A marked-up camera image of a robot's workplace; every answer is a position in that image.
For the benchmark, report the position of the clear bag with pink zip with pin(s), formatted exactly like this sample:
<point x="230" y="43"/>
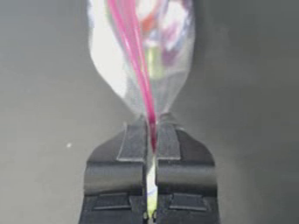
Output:
<point x="116" y="58"/>

